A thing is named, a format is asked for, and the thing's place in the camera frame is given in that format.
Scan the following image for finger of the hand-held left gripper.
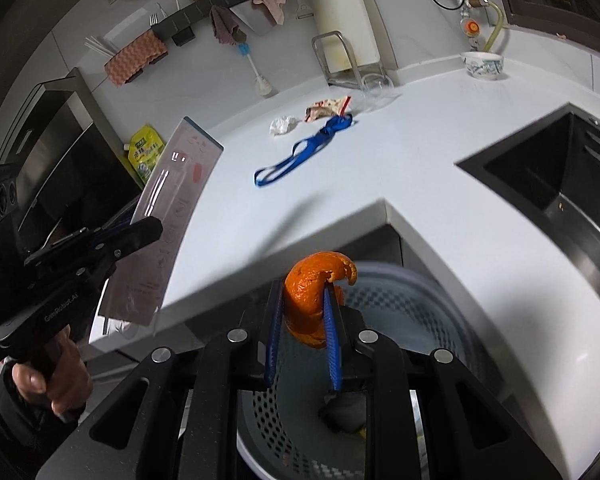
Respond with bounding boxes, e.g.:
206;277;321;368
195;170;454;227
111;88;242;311
92;217;163;263
24;220;133;267

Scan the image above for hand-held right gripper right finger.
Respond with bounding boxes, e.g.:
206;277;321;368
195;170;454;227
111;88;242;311
322;282;563;480

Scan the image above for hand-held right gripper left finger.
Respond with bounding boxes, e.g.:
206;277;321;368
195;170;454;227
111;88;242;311
35;279;286;480

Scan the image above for orange peel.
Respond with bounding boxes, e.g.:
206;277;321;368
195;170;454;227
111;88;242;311
284;251;358;350

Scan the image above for clear plastic blister package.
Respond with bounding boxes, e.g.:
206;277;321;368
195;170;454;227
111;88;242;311
102;116;225;326

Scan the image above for grey perforated waste basket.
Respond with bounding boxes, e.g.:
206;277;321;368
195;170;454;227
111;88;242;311
235;260;481;480

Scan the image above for person's left forearm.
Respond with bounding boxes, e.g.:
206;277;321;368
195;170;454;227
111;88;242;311
0;360;88;480

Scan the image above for person's left hand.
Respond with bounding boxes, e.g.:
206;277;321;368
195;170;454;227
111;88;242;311
12;325;93;416

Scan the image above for yellow green detergent pouch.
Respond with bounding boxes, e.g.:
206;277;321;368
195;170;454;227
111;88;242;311
124;125;167;186

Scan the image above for black oven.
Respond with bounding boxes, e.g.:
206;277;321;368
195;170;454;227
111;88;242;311
0;67;141;271

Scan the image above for orange wavy dishcloth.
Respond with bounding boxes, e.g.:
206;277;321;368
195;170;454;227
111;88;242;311
104;30;170;86

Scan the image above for crumpled white tissue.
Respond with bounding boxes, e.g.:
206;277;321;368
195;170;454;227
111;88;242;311
270;116;298;137

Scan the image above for white straws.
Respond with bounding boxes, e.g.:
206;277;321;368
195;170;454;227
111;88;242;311
84;36;116;58

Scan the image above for white bottle brush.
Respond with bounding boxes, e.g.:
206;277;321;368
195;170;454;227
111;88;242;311
236;42;276;98

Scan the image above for patterned snack wrapper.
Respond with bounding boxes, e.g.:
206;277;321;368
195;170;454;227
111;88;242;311
304;96;353;124

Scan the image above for brown cloth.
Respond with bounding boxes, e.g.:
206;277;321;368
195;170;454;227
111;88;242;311
210;5;247;45

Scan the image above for metal cutting board rack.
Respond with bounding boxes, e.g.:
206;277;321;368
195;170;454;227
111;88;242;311
312;31;393;90

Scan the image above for clear plastic cup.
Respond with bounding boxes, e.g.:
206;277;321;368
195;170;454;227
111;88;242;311
360;74;398;111

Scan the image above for black sink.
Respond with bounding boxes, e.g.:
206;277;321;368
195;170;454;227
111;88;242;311
455;102;600;306

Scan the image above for white cutting board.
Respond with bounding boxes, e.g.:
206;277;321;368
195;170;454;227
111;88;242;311
314;0;381;73

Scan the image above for patterned ceramic bowl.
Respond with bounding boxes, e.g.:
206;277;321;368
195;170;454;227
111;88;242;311
461;51;505;81

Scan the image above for blue strap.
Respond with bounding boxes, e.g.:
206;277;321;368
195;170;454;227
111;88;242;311
254;114;353;187

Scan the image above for black wall rail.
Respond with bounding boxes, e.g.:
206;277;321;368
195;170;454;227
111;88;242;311
152;0;301;47

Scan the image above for gas valve with yellow handle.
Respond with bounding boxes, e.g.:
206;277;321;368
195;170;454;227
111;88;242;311
460;0;483;46

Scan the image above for yellow gas hose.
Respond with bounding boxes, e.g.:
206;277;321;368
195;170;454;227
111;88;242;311
480;0;506;53

